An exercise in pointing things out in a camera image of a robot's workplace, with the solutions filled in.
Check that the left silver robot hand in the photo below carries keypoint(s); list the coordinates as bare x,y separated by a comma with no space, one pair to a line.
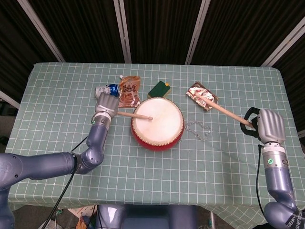
107,103

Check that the white screen frame post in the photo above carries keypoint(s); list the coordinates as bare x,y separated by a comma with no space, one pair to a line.
9,99
122,31
197,31
283,44
40,26

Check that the green yellow sponge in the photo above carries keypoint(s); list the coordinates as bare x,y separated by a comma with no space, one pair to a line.
158,90

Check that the dark pleated screen panel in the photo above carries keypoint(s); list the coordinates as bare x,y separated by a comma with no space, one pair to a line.
14,47
243,28
295,83
159,28
83,28

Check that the red drum white skin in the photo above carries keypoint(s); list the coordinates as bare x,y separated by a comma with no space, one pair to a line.
157,133

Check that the blue white drink can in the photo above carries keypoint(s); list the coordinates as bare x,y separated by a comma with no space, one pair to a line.
112,88

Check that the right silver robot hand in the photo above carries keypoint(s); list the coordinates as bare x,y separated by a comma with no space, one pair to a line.
271,126

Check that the wooden drumstick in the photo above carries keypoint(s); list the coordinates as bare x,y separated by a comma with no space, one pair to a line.
224,110
135,115

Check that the green checked tablecloth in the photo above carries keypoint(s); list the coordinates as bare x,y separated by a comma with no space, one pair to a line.
166,179

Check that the right blue robot arm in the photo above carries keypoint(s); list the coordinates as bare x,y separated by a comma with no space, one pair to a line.
276,179

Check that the brown sauce pouch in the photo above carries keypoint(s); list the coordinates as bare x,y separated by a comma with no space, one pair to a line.
129,90

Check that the silver red foil packet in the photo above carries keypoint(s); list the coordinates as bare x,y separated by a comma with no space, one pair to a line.
205,101

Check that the blue robot torso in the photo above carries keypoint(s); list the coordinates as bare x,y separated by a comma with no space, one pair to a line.
147,217

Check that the left blue robot arm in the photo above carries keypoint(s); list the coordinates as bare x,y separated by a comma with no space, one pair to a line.
35,164

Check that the white paper sheet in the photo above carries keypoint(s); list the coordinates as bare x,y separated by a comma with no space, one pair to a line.
81,211

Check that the orange printed box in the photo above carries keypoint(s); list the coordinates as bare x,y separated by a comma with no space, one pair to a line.
82,223

